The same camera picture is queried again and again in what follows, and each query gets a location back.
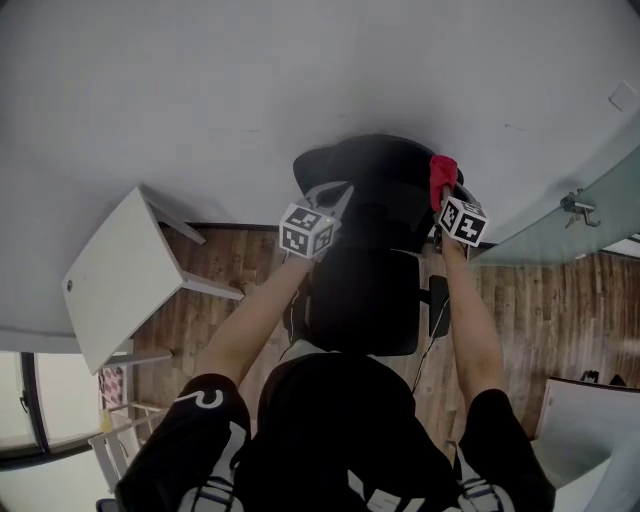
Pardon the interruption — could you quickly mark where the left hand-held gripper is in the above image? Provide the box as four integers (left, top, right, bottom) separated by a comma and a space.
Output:
277, 180, 354, 264

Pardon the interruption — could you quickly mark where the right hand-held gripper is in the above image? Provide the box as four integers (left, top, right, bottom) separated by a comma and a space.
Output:
431, 183, 489, 261

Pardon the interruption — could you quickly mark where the person's black shirt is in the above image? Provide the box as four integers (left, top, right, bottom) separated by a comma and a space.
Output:
114, 351, 557, 512

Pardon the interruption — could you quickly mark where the thin black cable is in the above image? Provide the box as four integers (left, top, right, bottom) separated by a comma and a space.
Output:
410, 295, 452, 396

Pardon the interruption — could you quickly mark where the red checkered board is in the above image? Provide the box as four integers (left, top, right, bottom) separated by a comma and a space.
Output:
97, 366, 126, 405

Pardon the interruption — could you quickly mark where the red cloth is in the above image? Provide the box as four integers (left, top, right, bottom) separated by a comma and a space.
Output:
428, 154, 461, 213

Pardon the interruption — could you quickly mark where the white metal rack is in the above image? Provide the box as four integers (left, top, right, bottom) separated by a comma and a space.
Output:
87, 399, 169, 496

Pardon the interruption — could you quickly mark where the white desk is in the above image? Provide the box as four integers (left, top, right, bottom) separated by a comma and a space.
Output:
531, 376, 640, 512

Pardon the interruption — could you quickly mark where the person's left forearm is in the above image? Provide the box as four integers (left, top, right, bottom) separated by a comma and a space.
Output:
201, 254, 321, 397

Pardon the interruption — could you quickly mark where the frosted glass door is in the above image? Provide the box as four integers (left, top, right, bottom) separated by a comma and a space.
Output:
469, 123, 640, 267

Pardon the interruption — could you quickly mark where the white wall switch plate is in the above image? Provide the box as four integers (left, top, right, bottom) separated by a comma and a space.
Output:
607, 79, 640, 113

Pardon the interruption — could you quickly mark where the white square table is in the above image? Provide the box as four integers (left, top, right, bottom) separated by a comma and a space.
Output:
60, 184, 247, 377

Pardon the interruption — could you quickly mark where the metal door lock handle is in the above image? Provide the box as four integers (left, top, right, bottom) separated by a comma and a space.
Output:
559, 188, 600, 230

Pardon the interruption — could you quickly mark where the person's right forearm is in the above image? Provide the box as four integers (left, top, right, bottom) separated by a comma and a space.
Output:
438, 238, 506, 416

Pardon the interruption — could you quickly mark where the black mesh chair headrest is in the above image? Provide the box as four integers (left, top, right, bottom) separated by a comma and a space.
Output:
333, 133, 436, 174

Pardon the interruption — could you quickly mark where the black mesh chair backrest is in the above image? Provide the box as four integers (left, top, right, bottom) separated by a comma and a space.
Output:
292, 144, 467, 252

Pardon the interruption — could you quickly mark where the black framed window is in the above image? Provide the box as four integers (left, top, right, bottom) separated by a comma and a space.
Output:
0, 349, 104, 464

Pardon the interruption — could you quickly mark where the black chair armrest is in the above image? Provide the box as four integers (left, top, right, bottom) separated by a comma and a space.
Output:
282, 285, 312, 347
428, 274, 453, 338

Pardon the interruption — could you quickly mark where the black chair seat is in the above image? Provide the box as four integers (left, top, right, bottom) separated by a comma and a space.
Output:
306, 247, 421, 358

